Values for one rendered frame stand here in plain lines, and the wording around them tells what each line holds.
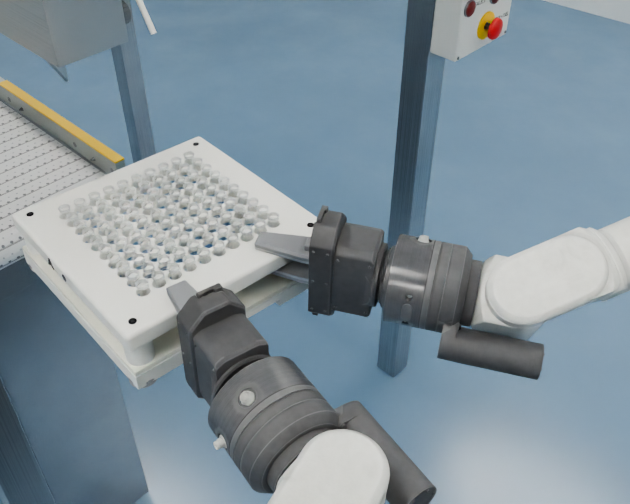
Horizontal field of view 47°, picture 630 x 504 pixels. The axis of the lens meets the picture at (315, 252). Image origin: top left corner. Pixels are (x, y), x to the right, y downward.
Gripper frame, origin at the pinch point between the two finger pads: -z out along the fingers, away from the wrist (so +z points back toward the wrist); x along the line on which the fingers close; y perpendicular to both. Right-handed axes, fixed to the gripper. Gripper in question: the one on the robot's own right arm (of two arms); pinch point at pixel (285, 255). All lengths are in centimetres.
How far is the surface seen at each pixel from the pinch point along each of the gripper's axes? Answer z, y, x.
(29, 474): -39, -6, 49
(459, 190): 15, 165, 110
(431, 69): 6, 77, 18
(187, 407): -43, 50, 110
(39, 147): -49, 29, 15
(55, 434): -50, 12, 71
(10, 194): -47, 17, 15
